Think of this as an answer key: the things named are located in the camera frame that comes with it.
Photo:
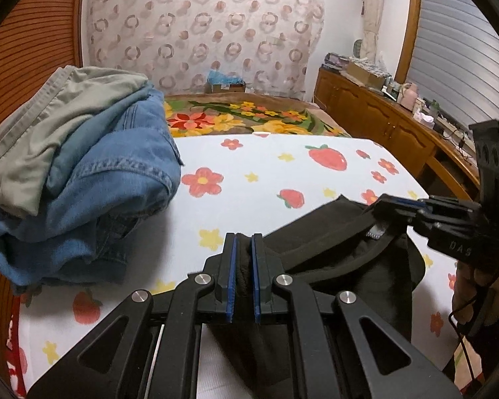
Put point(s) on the wooden sideboard cabinet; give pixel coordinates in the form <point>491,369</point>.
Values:
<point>378,112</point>

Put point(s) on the person's right hand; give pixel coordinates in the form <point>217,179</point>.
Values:
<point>497,295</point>

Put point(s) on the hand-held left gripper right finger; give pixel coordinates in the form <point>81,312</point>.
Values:
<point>258,278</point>

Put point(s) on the beige tied curtain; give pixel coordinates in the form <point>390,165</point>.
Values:
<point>372,16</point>

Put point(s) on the blue plastic bag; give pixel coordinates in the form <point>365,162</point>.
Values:
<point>224,78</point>

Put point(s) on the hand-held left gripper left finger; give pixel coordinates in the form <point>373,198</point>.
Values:
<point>231,278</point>

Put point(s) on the pink thermos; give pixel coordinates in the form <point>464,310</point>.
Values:
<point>408,95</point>

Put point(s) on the grey window blind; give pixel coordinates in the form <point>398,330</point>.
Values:
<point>461,50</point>

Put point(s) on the white flower-print sheet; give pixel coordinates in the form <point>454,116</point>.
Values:
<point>249,153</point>

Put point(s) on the blue denim jeans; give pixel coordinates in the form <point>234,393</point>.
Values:
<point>120,174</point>

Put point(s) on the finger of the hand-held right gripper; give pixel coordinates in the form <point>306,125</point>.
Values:
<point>395,216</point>
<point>403,202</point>

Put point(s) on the floral blanket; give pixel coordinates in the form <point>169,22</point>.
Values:
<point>241,116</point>

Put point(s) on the small cardboard box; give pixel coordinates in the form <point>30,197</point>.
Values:
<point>226,88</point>

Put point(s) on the pink tissue box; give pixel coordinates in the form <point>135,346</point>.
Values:
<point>425,120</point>

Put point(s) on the black pants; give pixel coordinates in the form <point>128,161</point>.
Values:
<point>357,282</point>

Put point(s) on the wooden slatted wardrobe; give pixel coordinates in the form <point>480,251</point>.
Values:
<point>25,29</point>

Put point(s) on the open cardboard box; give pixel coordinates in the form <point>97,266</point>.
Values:
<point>364,75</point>

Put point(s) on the circle-patterned sheer curtain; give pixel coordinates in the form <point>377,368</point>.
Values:
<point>199,20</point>

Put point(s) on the white power strip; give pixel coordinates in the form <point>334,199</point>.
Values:
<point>451,124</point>

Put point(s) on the grey-green pants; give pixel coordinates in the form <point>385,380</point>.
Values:
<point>45,133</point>

